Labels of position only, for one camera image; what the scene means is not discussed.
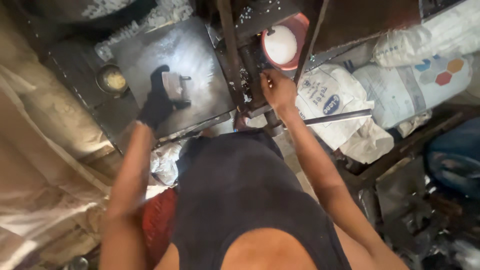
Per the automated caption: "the blue plastic drum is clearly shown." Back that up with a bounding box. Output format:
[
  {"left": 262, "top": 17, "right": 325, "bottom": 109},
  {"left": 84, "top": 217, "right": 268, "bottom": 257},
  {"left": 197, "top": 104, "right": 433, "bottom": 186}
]
[{"left": 425, "top": 117, "right": 480, "bottom": 199}]

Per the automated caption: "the person's left hand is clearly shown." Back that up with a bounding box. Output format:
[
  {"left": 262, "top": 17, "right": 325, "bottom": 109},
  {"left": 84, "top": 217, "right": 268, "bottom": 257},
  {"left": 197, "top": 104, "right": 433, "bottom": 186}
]
[{"left": 137, "top": 65, "right": 175, "bottom": 130}]

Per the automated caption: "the steel lever bar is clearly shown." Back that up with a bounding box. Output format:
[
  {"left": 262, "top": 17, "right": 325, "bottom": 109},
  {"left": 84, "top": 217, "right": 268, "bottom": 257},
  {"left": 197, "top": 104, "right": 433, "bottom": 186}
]
[{"left": 283, "top": 109, "right": 373, "bottom": 127}]

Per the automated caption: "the white sack with hexagon print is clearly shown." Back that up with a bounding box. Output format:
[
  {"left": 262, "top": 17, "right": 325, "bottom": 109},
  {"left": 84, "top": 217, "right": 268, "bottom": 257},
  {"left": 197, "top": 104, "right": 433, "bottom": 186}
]
[{"left": 352, "top": 54, "right": 474, "bottom": 130}]

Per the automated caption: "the person's dark sleeveless shirt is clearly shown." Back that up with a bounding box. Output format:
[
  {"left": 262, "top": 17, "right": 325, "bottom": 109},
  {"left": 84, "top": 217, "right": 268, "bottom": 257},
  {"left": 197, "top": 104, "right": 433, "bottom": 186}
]
[{"left": 172, "top": 128, "right": 352, "bottom": 270}]

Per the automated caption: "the heap of white granules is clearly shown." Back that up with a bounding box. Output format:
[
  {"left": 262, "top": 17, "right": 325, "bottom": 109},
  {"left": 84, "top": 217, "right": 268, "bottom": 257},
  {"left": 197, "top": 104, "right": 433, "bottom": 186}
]
[{"left": 81, "top": 0, "right": 194, "bottom": 62}]

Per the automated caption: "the red woven stool seat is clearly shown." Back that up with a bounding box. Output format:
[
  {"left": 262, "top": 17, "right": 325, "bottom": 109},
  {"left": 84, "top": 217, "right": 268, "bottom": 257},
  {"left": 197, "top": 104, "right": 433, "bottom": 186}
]
[{"left": 142, "top": 187, "right": 178, "bottom": 269}]

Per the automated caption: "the white sack with blue print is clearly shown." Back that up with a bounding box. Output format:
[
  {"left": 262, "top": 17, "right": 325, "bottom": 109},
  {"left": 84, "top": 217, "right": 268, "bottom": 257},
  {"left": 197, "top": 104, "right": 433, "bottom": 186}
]
[{"left": 295, "top": 64, "right": 376, "bottom": 151}]

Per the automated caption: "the dark metal work plate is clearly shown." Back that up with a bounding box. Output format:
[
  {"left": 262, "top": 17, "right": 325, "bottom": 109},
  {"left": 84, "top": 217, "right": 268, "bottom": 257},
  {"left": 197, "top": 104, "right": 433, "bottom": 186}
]
[{"left": 109, "top": 16, "right": 237, "bottom": 140}]

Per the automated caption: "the beige cloth sheet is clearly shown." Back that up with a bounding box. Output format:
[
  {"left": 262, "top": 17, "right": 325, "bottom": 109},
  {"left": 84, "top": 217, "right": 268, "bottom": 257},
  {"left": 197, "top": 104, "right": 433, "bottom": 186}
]
[{"left": 0, "top": 7, "right": 124, "bottom": 270}]

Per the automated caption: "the red plastic bucket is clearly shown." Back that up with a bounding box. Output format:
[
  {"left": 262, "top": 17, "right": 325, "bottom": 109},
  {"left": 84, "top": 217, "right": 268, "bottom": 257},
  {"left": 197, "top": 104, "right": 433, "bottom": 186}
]
[{"left": 261, "top": 12, "right": 310, "bottom": 71}]

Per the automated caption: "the person's right hand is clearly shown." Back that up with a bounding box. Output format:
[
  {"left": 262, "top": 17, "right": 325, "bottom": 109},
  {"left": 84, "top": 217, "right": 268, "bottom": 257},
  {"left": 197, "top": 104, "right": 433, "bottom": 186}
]
[{"left": 259, "top": 68, "right": 298, "bottom": 112}]

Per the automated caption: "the dark vertical machine column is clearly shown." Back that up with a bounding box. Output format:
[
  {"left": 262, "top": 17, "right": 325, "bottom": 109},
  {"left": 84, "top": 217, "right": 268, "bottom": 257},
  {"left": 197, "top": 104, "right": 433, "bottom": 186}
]
[{"left": 216, "top": 0, "right": 259, "bottom": 113}]

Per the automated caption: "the small metal mould block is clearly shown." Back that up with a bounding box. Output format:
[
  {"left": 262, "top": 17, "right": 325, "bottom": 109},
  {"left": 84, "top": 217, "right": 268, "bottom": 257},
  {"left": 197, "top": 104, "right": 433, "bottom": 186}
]
[{"left": 161, "top": 71, "right": 193, "bottom": 103}]

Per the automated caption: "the crumpled white plastic bag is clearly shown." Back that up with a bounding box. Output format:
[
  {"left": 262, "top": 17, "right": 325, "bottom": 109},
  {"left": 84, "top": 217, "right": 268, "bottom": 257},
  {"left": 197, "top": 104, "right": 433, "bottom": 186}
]
[{"left": 149, "top": 142, "right": 183, "bottom": 187}]

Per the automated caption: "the small round metal bowl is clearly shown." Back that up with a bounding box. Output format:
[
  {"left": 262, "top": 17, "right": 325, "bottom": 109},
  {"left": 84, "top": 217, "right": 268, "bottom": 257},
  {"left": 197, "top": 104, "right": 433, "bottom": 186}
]
[{"left": 95, "top": 64, "right": 129, "bottom": 95}]

